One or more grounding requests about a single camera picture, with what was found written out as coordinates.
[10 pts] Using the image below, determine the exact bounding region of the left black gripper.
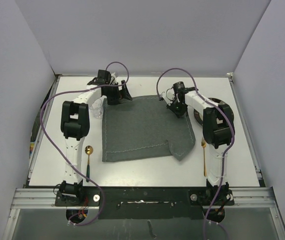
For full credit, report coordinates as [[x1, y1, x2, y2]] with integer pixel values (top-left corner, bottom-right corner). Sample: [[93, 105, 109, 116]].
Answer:
[[103, 80, 131, 105]]

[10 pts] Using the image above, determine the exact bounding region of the grey cloth placemat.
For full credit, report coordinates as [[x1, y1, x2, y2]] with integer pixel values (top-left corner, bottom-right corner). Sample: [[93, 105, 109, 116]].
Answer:
[[102, 95, 196, 163]]

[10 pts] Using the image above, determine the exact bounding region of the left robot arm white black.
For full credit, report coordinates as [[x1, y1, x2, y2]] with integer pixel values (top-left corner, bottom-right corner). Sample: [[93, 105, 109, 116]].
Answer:
[[59, 69, 132, 206]]

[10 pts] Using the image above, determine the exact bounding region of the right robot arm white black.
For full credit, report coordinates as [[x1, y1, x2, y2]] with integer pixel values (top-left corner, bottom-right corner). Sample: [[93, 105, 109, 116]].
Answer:
[[157, 81, 235, 187]]

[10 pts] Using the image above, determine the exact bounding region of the dark rimmed dinner plate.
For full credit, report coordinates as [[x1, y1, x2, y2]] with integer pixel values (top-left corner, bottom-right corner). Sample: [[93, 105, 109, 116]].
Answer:
[[193, 97, 234, 126]]

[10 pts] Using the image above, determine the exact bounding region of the clear drinking glass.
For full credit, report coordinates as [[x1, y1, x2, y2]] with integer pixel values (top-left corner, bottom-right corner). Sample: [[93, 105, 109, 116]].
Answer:
[[89, 98, 104, 119]]

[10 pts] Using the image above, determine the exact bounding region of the gold fork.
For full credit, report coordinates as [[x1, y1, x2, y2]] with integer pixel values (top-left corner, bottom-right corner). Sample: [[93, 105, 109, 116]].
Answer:
[[201, 138, 207, 177]]

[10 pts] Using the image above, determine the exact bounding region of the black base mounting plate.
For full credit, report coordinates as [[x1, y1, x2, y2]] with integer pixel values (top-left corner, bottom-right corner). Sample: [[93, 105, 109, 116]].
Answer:
[[54, 187, 235, 223]]

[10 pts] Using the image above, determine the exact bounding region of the gold spoon green handle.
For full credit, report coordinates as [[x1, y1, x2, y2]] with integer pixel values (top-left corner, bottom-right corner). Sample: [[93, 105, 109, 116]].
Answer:
[[84, 145, 94, 183]]

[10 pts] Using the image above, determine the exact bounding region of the aluminium frame rail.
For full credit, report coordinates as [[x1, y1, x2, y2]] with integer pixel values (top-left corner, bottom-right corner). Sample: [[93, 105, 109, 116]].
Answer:
[[10, 187, 276, 209]]

